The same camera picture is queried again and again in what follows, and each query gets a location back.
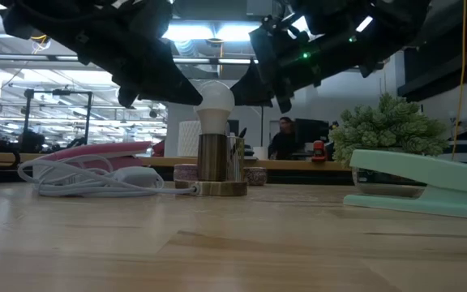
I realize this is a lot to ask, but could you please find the white textured pen cup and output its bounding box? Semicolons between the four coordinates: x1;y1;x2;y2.
176;120;202;158

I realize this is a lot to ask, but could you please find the mint green stapler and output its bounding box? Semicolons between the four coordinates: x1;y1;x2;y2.
342;148;467;222

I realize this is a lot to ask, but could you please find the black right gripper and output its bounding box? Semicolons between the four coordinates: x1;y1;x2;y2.
229;15;328;115

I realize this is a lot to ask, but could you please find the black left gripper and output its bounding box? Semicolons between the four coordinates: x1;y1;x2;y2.
75;24;204;110

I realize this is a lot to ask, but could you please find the gold wire pen cup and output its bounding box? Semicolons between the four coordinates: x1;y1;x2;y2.
227;135;246;183

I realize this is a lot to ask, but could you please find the green succulent in pot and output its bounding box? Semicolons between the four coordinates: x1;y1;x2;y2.
329;92;450;199

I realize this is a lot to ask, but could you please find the light wooden desk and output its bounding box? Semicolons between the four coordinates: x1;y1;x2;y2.
0;150;340;172

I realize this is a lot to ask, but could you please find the black monitor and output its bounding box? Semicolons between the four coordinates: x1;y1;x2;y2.
293;118;332;145

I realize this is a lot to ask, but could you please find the pink stapler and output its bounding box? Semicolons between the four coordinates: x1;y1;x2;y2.
32;140;153;174

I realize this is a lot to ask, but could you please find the yellow cable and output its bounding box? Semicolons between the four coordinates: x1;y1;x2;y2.
451;0;467;161

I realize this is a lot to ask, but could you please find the person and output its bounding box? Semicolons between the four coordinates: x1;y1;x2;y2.
268;116;299;161

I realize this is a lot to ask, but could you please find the patterned purple tape roll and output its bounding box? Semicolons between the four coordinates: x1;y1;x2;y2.
172;163;199;183
243;166;268;187

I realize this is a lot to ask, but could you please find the black rig frame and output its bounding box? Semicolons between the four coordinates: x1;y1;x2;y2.
22;88;94;147

